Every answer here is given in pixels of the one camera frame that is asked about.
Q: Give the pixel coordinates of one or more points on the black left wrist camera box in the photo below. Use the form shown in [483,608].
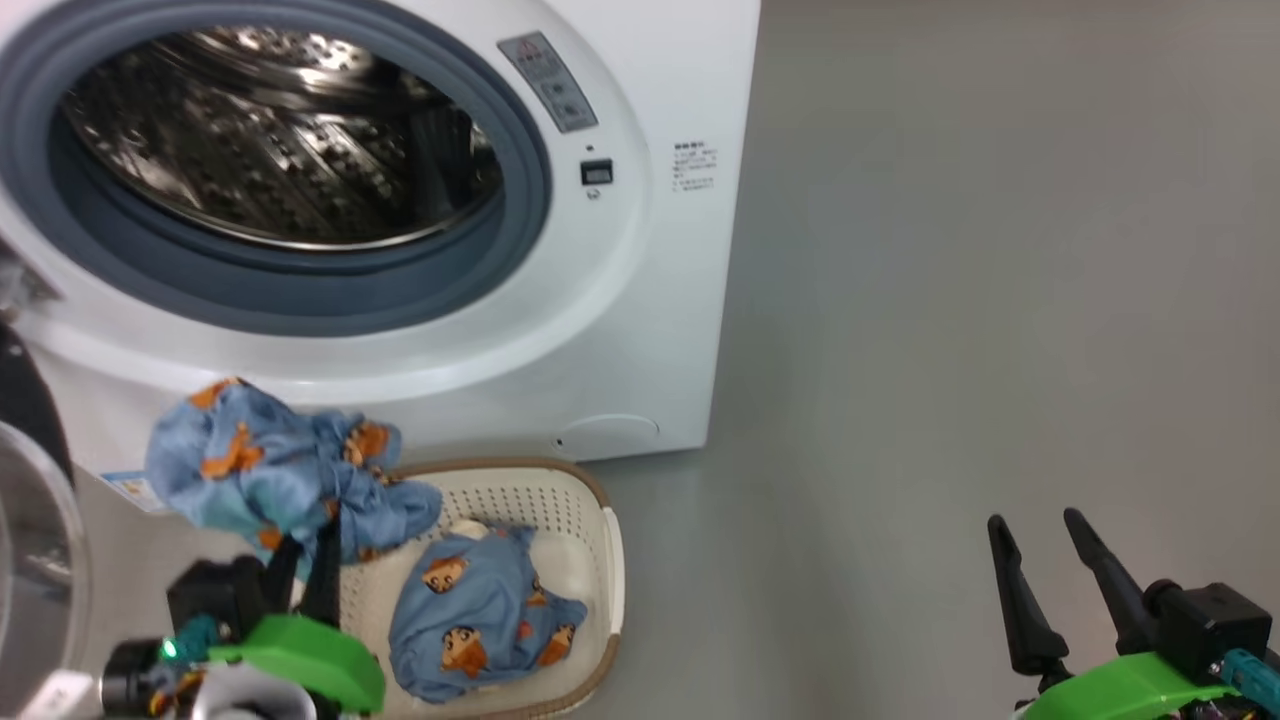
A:
[215,595]

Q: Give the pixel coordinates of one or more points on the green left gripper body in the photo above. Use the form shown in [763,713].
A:
[310,660]

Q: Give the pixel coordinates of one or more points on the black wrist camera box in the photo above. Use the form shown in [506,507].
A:
[1210,625]
[215,595]

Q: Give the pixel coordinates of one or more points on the blue white label sticker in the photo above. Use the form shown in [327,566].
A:
[130,490]

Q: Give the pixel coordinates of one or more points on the white front-load washing machine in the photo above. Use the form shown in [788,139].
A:
[640,300]

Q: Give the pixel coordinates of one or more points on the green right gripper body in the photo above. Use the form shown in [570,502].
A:
[1110,695]

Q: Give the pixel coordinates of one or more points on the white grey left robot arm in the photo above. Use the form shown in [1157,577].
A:
[240,695]

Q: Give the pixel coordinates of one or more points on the dark grey round washer door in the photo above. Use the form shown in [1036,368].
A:
[35,560]

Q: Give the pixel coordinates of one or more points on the blue cartoon print garment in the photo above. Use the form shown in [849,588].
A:
[270,470]
[490,620]

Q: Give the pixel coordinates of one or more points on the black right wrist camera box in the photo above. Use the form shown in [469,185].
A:
[1210,625]

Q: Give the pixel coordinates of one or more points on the cream perforated laundry basket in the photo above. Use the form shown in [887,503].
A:
[570,510]

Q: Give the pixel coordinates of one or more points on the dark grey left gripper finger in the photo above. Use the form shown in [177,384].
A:
[283,575]
[322,570]

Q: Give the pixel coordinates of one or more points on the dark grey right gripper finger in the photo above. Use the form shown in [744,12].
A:
[1030,620]
[1115,590]

